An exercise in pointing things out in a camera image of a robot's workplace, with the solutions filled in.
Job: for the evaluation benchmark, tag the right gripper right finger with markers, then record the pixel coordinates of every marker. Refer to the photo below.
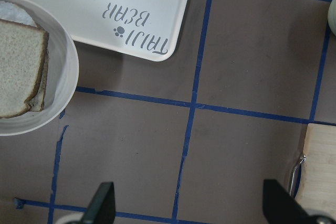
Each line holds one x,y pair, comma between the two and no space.
279,206

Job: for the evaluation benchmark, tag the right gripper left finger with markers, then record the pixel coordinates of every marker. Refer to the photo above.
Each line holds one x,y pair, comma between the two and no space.
102,206

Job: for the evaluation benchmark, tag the bread slice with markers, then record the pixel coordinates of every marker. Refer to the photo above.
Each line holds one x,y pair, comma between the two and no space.
37,102
23,52

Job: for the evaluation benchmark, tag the white round plate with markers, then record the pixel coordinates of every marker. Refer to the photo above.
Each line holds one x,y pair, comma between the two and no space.
63,73

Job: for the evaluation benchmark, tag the wooden cutting board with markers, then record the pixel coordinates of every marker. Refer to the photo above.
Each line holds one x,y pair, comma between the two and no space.
317,183

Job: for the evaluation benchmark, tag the white bear tray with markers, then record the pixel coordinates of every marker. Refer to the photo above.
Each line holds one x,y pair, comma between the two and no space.
147,29

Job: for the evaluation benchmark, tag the green bowl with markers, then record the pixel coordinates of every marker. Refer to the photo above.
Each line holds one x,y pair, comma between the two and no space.
332,16

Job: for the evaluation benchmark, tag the fried egg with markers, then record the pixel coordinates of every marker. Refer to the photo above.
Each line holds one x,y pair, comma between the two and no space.
14,13

